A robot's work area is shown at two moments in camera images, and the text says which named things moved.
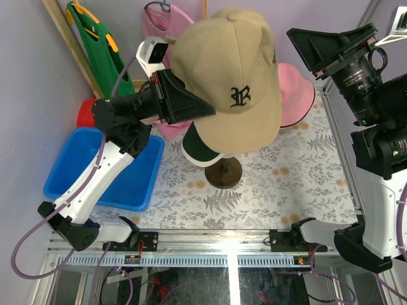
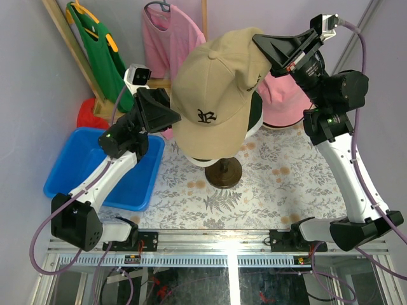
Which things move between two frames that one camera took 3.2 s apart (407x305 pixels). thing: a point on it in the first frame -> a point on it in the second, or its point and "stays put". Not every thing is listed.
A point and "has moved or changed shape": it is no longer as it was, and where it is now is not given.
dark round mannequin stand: x=225 y=173 stays put
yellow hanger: x=82 y=9 stays put
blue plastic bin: x=130 y=191 stays put
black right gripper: x=320 y=51 -> x=277 y=51
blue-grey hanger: x=165 y=6 stays put
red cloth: x=85 y=117 stays put
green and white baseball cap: x=196 y=150 -> x=255 y=121
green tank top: x=113 y=79 stays put
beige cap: x=227 y=59 has moved or changed shape
